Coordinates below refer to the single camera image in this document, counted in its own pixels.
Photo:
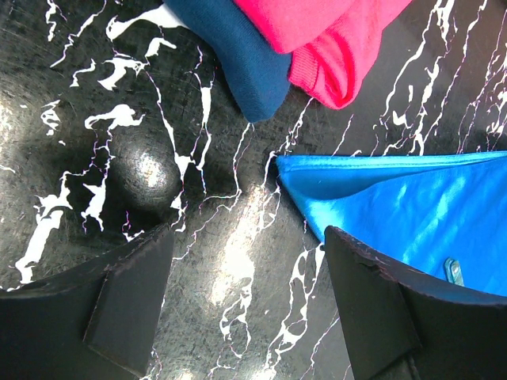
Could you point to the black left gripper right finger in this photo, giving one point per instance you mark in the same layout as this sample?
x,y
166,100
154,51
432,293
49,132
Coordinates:
x,y
400,323

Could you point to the pink folded cloth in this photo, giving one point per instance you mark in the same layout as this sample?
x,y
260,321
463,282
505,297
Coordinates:
x,y
333,43

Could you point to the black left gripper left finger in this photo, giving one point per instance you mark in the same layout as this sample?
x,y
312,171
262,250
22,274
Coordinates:
x,y
96,320

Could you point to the bright blue napkin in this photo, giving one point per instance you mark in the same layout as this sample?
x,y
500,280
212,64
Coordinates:
x,y
420,210

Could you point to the teal plastic knife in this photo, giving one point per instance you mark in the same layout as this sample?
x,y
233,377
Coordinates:
x,y
453,272

